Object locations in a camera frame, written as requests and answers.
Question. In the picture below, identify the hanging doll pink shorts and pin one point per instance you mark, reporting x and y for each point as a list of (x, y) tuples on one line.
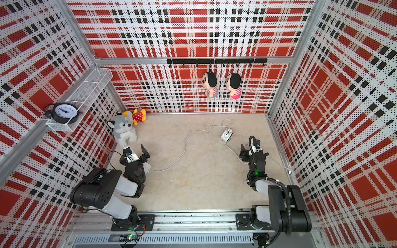
[(233, 82)]

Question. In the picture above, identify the yellow red plush toy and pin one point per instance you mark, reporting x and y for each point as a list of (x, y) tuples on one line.
[(135, 116)]

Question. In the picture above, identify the hanging doll blue shorts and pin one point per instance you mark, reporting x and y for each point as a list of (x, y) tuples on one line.
[(209, 82)]

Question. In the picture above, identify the grey husky plush toy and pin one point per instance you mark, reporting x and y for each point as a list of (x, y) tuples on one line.
[(123, 130)]

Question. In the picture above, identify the white wire mesh shelf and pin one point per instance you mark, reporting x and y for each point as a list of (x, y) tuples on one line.
[(84, 96)]

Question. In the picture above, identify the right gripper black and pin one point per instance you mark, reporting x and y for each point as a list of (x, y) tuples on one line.
[(244, 153)]

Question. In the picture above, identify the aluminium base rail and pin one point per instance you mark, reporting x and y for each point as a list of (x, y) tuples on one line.
[(183, 229)]

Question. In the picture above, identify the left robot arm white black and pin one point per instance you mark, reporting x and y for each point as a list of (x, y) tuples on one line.
[(98, 187)]

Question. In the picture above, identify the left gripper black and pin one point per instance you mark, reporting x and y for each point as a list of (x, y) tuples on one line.
[(143, 157)]

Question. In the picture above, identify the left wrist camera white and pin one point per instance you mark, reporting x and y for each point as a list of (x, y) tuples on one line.
[(129, 155)]

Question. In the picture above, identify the green circuit board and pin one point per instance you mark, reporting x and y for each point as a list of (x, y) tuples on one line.
[(128, 238)]

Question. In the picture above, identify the black wall hook rail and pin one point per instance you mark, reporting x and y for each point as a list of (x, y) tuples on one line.
[(211, 61)]

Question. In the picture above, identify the black round alarm clock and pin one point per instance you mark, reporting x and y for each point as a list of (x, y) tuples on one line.
[(62, 113)]

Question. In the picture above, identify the white computer mouse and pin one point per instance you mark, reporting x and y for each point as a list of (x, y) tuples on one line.
[(227, 134)]

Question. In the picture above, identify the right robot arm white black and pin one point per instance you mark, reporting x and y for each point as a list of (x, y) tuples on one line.
[(285, 212)]

